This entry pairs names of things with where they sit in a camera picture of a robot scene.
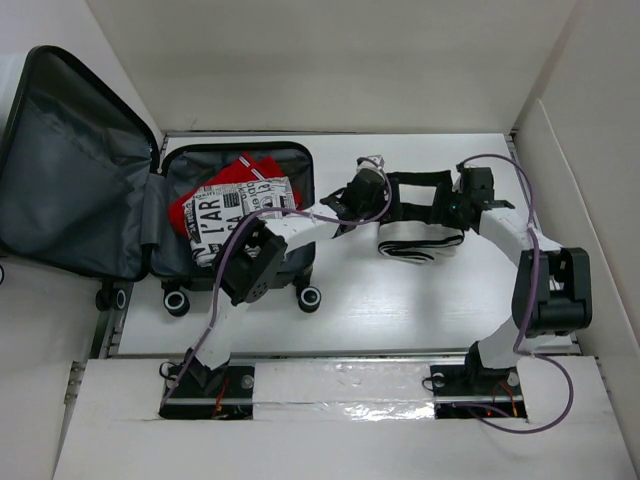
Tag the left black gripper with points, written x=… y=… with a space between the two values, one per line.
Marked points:
x=379 y=196

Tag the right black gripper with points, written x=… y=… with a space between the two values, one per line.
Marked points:
x=442 y=200

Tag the black white striped garment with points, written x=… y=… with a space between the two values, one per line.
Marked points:
x=407 y=232

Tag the red garment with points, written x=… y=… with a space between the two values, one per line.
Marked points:
x=242 y=170

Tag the newspaper print garment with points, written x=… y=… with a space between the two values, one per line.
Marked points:
x=213 y=212

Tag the small space-print suitcase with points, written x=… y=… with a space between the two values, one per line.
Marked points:
x=85 y=187

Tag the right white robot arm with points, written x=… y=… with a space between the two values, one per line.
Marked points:
x=552 y=293

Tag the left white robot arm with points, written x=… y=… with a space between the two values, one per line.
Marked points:
x=244 y=232

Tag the silver foil tape strip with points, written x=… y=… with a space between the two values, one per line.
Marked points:
x=362 y=391

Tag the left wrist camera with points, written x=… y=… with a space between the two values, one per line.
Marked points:
x=371 y=162

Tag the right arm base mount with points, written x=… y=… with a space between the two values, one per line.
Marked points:
x=456 y=396

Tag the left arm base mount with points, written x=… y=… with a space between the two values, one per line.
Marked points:
x=230 y=399

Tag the aluminium rail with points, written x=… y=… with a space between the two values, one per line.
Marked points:
x=326 y=355

